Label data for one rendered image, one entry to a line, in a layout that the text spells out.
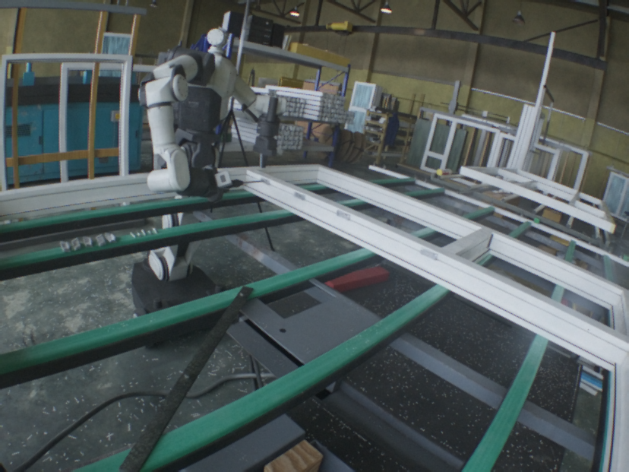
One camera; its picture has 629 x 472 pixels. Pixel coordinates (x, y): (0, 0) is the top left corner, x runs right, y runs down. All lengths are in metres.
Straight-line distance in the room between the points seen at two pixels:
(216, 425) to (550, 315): 0.73
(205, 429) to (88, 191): 0.87
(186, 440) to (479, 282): 0.73
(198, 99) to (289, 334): 1.02
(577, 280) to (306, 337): 0.95
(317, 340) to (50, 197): 0.87
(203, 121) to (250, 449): 1.16
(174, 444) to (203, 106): 1.21
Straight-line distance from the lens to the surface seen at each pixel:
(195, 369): 0.54
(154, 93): 1.04
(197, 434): 0.47
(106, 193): 1.19
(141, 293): 2.00
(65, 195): 1.16
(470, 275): 0.92
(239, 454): 0.66
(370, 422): 0.92
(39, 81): 4.95
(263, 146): 1.45
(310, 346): 0.62
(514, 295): 0.91
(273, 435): 0.69
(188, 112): 1.46
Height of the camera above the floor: 1.24
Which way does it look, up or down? 21 degrees down
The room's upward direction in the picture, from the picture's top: 10 degrees clockwise
